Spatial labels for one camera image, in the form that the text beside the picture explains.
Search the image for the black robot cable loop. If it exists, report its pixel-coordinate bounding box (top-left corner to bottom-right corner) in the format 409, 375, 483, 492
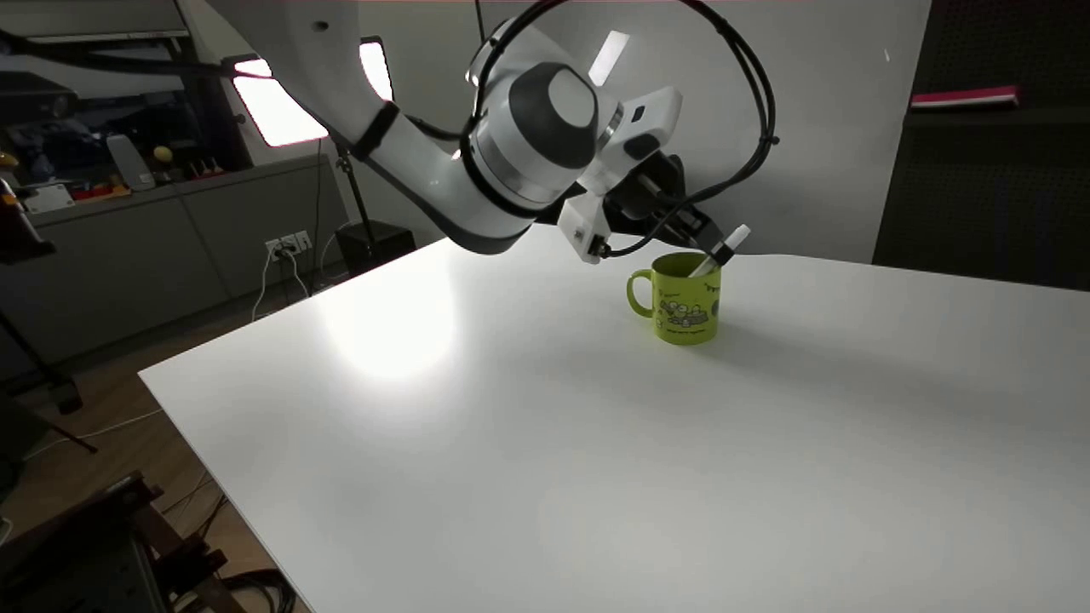
467, 0, 783, 264

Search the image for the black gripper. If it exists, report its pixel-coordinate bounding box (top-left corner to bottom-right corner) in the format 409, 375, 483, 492
604, 155, 725, 258

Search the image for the yellow green mug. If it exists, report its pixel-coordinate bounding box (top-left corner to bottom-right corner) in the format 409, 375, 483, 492
626, 252, 721, 348

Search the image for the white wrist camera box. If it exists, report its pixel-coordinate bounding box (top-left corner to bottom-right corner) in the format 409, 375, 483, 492
557, 87, 681, 264

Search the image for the black chair frame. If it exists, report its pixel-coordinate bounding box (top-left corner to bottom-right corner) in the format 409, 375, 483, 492
0, 475, 300, 613

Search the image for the dark shelf with pink book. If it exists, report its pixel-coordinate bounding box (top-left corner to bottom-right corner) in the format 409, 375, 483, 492
875, 0, 1090, 290

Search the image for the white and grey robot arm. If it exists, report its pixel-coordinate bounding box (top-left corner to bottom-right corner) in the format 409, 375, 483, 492
211, 0, 681, 264

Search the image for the grey cabinet counter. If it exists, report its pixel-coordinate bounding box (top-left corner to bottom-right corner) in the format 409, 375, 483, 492
0, 155, 348, 360

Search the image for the white wall power outlet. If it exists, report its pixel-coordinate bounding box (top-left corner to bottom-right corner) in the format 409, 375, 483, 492
264, 230, 314, 258

